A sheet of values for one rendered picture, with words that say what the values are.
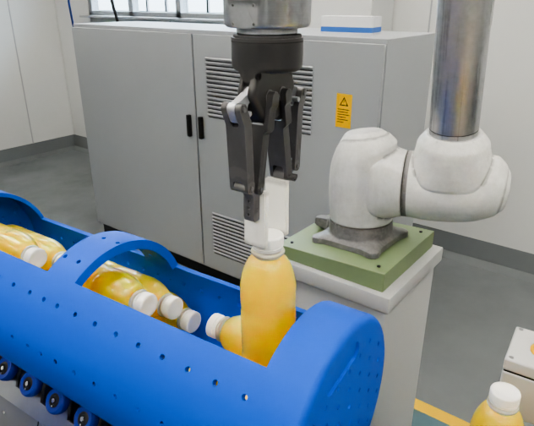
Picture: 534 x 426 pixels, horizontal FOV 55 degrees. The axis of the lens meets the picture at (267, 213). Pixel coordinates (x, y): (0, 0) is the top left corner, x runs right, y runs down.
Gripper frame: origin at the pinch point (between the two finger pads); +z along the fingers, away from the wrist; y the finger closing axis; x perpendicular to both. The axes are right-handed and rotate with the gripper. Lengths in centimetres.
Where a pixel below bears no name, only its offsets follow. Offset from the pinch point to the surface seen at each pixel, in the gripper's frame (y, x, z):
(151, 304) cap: -0.4, -22.0, 20.9
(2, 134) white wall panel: -232, -481, 107
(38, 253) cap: 0, -50, 20
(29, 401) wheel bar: 10, -44, 43
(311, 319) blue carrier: -0.3, 6.3, 12.7
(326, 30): -171, -82, -10
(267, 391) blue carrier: 9.2, 6.2, 16.8
